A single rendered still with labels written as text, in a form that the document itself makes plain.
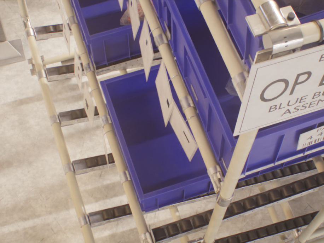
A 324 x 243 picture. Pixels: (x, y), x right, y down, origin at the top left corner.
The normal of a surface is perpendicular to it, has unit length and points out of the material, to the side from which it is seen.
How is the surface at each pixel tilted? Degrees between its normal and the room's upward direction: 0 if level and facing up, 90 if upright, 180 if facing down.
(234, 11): 98
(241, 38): 98
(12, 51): 90
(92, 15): 3
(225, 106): 4
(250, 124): 90
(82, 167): 11
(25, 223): 0
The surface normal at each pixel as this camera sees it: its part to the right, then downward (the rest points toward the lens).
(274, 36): 0.10, -0.33
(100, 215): 0.22, -0.51
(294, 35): 0.19, -0.04
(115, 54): 0.33, 0.84
